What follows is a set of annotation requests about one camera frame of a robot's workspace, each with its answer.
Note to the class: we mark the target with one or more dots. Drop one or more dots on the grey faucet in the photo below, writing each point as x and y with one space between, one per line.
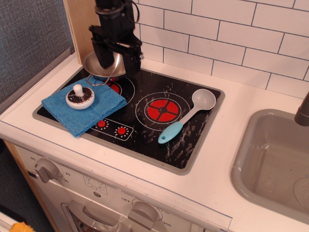
302 114

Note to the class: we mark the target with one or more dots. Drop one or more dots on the grey left timer knob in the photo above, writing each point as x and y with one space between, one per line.
46 170

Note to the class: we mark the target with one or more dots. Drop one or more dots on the white brown toy mushroom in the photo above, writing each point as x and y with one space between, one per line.
80 97

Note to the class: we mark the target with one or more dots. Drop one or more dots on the grey sink basin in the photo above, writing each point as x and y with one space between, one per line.
271 168

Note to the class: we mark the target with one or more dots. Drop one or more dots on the white spoon with blue handle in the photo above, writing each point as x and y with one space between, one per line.
203 100

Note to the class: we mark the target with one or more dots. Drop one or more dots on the yellow cloth object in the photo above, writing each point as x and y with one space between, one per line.
21 227

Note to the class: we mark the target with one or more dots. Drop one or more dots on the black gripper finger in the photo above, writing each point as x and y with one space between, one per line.
104 54
132 60

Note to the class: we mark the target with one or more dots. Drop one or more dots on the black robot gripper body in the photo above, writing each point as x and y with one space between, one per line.
116 29

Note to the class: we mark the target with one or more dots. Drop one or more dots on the blue folded cloth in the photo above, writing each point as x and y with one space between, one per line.
107 101

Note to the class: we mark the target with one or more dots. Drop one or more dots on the oven door with handle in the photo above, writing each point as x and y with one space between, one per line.
91 217

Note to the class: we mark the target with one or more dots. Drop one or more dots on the grey right oven knob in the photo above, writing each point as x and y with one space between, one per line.
144 215

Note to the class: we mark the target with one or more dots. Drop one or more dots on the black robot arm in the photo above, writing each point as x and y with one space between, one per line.
109 3

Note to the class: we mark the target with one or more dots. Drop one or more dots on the black toy stove top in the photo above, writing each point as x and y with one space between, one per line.
153 102

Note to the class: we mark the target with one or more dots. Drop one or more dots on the silver steel pot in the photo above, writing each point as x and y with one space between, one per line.
111 74

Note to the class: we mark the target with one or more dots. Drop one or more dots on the light wooden post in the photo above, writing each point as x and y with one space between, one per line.
81 15

